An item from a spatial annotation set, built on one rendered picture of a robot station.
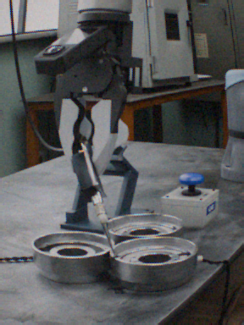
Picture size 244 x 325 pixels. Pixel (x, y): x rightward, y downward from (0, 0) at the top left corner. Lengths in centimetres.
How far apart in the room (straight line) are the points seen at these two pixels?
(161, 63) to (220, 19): 171
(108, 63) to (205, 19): 396
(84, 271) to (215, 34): 403
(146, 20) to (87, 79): 225
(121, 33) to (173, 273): 32
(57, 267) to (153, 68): 234
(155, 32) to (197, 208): 213
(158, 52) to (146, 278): 238
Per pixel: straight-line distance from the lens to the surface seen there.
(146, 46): 303
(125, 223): 90
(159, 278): 71
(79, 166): 78
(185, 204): 96
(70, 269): 74
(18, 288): 74
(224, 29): 467
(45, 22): 355
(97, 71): 78
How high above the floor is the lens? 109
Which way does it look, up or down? 12 degrees down
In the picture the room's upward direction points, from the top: 2 degrees counter-clockwise
